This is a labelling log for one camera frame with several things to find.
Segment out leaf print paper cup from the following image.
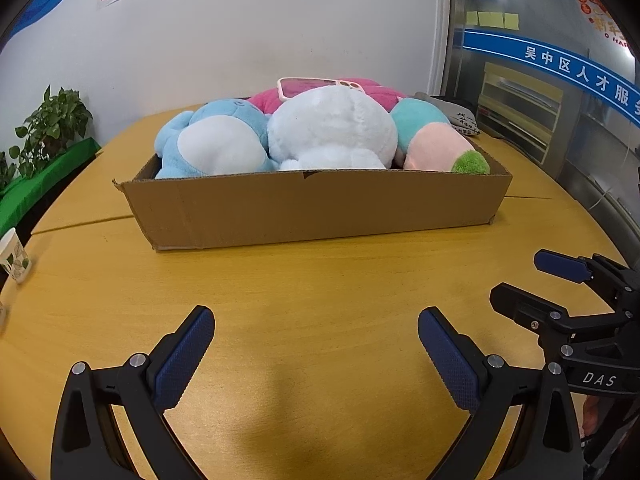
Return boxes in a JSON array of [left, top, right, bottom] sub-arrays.
[[0, 227, 32, 284]]

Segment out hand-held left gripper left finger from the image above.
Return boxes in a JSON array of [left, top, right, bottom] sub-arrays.
[[50, 304, 216, 480]]

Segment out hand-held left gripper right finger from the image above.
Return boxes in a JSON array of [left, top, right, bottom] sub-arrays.
[[417, 306, 586, 480]]

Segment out small green potted plant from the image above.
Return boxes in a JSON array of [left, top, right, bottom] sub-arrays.
[[0, 150, 18, 196]]

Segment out yellow framed rack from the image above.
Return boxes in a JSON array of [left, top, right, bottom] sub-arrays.
[[479, 60, 566, 163]]

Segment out light blue plush toy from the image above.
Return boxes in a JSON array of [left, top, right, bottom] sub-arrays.
[[154, 98, 278, 179]]

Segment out wooden desktop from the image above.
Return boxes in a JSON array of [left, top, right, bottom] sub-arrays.
[[0, 102, 640, 480]]

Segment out pink plush toy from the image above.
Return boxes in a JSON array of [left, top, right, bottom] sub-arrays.
[[248, 77, 413, 113]]

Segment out teal and pink pig plush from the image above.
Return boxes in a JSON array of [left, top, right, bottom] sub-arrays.
[[390, 97, 491, 175]]

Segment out red window decoration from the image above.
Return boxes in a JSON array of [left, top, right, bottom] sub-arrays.
[[574, 0, 638, 53]]

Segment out large green potted plant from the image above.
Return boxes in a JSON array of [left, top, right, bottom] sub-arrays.
[[15, 85, 94, 179]]

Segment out grey printed cloth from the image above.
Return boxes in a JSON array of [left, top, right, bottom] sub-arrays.
[[412, 91, 482, 137]]

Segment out green cloth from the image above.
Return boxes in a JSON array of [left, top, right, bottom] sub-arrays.
[[0, 138, 102, 233]]

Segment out white panda plush toy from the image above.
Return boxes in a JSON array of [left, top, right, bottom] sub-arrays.
[[266, 85, 398, 171]]

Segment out brown cardboard box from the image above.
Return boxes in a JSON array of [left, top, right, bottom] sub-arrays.
[[112, 140, 514, 252]]

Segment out blue banner strip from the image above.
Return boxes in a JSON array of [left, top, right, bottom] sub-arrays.
[[462, 27, 640, 126]]

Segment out black cloth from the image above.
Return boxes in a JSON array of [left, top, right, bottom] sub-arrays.
[[430, 94, 476, 111]]

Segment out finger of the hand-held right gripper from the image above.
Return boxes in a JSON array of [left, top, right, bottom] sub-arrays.
[[489, 282, 627, 362], [533, 249, 640, 307]]

